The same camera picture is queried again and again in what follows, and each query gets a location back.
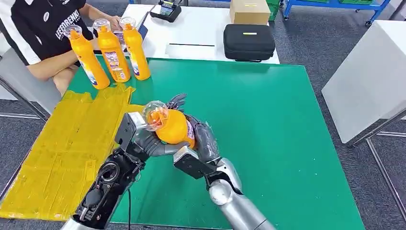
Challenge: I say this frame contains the green mat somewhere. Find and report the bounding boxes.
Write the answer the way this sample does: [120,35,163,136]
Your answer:
[67,56,365,230]

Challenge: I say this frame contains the tablet with blue cover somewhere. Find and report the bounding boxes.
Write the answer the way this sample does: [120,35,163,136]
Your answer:
[138,12,149,41]

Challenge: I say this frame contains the cardboard box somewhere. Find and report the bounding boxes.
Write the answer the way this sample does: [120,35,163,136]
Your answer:
[229,0,271,25]

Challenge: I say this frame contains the black handheld controller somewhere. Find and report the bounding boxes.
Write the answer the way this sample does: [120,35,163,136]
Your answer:
[149,0,182,23]

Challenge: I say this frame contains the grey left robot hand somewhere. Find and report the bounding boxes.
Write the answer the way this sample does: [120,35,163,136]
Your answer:
[133,93,191,158]

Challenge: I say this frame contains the white desk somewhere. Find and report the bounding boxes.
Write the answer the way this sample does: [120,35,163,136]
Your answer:
[113,3,281,65]

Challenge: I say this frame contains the person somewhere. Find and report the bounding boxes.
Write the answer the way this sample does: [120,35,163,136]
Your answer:
[0,0,123,96]

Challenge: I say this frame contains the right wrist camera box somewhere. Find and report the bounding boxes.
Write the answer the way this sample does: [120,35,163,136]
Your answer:
[173,146,216,180]

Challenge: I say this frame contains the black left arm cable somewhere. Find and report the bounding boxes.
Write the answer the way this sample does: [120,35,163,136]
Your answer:
[127,189,132,230]

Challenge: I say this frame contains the green crate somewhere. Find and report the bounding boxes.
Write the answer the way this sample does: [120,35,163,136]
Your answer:
[266,0,281,22]

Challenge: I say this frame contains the orange drink bottle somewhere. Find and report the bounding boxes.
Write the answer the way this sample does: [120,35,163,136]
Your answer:
[119,16,151,81]
[63,24,111,90]
[92,18,131,83]
[142,101,196,149]

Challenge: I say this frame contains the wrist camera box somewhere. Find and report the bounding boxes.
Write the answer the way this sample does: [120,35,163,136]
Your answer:
[114,112,148,151]
[173,146,216,180]

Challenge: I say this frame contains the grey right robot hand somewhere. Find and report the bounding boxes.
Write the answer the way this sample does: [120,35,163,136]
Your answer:
[185,114,221,164]

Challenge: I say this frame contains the yellow sheet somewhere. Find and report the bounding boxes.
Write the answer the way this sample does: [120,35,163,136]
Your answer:
[0,83,147,222]

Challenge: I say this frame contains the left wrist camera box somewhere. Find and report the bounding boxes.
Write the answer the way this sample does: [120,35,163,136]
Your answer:
[114,112,148,151]

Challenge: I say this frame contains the black zip case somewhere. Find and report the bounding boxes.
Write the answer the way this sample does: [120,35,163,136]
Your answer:
[223,23,276,62]

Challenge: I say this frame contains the blue metal rack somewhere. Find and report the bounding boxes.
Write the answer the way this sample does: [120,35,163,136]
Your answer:
[281,0,391,27]

